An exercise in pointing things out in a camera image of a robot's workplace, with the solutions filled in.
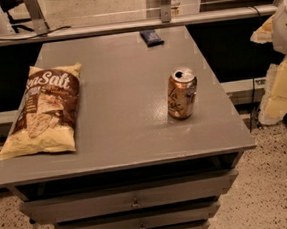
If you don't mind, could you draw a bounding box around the black hanging cable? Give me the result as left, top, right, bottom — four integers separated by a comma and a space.
239, 5, 272, 133

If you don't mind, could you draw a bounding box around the horizontal metal rail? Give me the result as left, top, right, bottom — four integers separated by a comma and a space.
0, 5, 277, 47

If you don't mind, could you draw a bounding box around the yellow brown chip bag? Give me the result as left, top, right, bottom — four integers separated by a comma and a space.
0, 63, 81, 160

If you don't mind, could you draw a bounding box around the black cable on rail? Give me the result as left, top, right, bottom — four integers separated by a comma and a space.
0, 24, 73, 43

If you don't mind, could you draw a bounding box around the orange soda can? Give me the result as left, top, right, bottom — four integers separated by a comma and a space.
167, 67, 198, 119

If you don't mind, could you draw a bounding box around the middle grey drawer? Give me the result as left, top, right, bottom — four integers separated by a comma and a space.
55, 200, 220, 229

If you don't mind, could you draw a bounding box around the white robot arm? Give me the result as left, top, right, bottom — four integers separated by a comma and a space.
272, 0, 287, 55

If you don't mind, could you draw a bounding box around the dark blue snack packet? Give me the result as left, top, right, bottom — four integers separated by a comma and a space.
139, 29, 164, 48

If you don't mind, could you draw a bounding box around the top grey drawer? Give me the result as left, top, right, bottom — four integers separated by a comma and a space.
20, 169, 238, 224

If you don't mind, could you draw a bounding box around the grey drawer cabinet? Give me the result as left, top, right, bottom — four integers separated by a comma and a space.
0, 20, 265, 229

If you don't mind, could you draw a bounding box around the metal vertical bracket post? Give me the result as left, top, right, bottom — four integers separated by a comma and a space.
160, 0, 172, 23

